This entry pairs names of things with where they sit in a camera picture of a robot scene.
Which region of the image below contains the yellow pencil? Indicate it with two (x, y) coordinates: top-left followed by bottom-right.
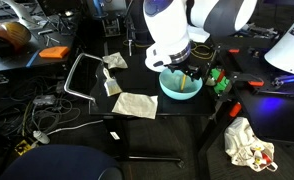
(180, 74), (187, 92)

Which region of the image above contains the metal table handle rail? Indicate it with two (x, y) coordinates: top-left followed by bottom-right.
(63, 53), (103, 103)

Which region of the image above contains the white paint brush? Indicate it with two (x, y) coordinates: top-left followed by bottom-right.
(103, 68), (122, 97)

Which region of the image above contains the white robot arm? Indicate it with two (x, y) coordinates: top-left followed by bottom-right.
(143, 0), (258, 79)

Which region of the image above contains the light blue bowl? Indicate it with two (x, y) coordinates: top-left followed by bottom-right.
(159, 69), (203, 100)

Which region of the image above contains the flat white paper napkin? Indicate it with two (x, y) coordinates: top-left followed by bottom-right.
(112, 92), (158, 119)

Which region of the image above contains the dark blue office chair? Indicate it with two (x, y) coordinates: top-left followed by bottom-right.
(0, 144), (124, 180)

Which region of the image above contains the green plastic object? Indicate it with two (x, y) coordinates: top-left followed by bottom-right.
(210, 68), (229, 94)

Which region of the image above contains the crumpled white paper napkin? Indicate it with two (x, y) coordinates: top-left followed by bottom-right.
(103, 52), (128, 69)

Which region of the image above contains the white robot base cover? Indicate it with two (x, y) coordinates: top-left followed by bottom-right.
(264, 23), (294, 74)

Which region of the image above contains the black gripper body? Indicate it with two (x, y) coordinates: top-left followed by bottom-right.
(167, 61), (201, 80)

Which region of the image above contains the orange sponge block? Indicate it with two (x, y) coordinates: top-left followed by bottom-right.
(39, 46), (70, 59)

